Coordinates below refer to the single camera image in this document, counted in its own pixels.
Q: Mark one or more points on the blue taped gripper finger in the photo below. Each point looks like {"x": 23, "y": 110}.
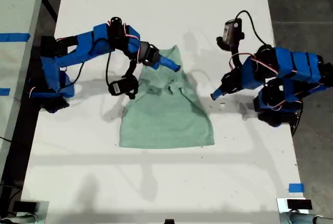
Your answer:
{"x": 169, "y": 62}
{"x": 216, "y": 91}
{"x": 156, "y": 66}
{"x": 219, "y": 94}

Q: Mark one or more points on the pale green T-shirt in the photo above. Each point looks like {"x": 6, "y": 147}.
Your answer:
{"x": 166, "y": 120}

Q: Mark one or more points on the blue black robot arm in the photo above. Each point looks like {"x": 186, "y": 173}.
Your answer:
{"x": 83, "y": 50}
{"x": 291, "y": 68}

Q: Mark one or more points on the black table clamp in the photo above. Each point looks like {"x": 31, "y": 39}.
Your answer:
{"x": 296, "y": 124}

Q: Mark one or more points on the black table leg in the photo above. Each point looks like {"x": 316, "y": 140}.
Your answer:
{"x": 50, "y": 5}

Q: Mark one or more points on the blue tape square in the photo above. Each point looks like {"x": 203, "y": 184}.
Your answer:
{"x": 296, "y": 187}

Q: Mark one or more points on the small black box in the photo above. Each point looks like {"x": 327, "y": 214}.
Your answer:
{"x": 25, "y": 206}
{"x": 299, "y": 204}

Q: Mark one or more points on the long blue tape strip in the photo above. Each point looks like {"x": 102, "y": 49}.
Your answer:
{"x": 14, "y": 37}

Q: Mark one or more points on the small black knob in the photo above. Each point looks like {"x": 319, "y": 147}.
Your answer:
{"x": 169, "y": 221}

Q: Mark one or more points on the pale side table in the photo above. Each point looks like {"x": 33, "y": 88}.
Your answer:
{"x": 15, "y": 0}

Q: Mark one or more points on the short blue tape strip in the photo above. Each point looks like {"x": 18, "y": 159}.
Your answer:
{"x": 4, "y": 92}

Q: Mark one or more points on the black camera stalk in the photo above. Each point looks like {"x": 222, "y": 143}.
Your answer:
{"x": 131, "y": 68}
{"x": 236, "y": 59}

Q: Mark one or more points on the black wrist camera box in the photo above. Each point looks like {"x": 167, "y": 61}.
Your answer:
{"x": 122, "y": 86}
{"x": 231, "y": 33}

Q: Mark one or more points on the shiny metal bracket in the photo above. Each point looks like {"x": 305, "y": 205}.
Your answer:
{"x": 43, "y": 215}
{"x": 281, "y": 207}

